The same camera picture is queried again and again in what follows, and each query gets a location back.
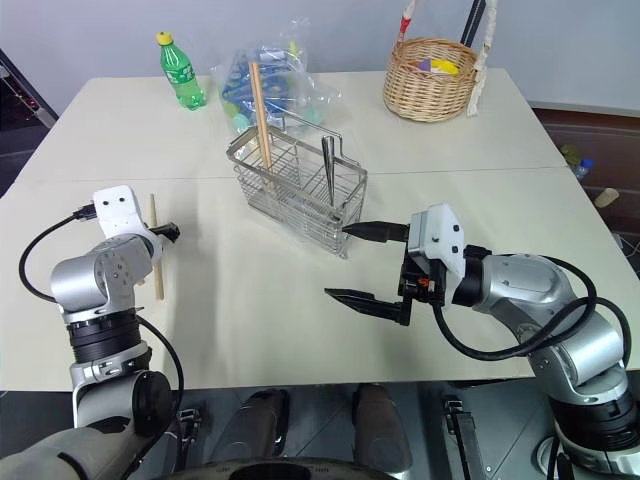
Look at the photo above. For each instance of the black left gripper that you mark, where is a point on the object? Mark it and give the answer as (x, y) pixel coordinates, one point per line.
(169, 231)

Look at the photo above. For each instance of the black poles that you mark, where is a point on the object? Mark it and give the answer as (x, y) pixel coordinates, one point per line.
(470, 25)

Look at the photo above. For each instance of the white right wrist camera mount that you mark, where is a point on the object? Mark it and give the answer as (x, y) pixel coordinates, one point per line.
(442, 235)

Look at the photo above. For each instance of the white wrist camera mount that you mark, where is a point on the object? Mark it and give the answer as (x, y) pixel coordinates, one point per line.
(117, 210)
(442, 235)

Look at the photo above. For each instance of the purple block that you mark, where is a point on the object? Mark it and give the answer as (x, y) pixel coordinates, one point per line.
(422, 65)

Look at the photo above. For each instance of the green plastic soda bottle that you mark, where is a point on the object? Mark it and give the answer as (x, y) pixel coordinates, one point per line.
(180, 75)

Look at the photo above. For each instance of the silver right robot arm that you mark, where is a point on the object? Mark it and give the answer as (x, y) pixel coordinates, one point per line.
(520, 280)

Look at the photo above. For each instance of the woven wicker basket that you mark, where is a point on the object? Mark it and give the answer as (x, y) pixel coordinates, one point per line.
(425, 95)

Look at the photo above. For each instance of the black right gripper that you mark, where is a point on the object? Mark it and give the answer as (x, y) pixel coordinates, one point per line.
(419, 287)

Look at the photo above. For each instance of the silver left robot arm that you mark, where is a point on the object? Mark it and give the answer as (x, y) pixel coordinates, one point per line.
(95, 275)

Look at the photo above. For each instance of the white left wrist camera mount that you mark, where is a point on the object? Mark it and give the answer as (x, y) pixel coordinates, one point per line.
(117, 210)

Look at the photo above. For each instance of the wooden chopstick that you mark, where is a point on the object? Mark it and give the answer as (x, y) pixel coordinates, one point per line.
(260, 115)
(159, 280)

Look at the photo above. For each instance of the dark rounded shape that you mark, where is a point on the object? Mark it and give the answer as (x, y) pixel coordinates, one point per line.
(260, 425)

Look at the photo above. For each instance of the yellow block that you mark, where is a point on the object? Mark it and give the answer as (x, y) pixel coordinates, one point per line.
(446, 66)

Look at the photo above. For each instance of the clear plastic bag with toys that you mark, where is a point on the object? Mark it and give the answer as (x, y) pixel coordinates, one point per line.
(240, 95)

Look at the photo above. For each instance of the tan round object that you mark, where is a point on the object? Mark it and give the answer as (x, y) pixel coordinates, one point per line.
(605, 196)

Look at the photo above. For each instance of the black metal bracket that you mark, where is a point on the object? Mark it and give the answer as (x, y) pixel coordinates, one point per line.
(460, 425)
(187, 425)

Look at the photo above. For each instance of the small blue-capped bottle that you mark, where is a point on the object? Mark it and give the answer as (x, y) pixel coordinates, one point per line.
(583, 169)

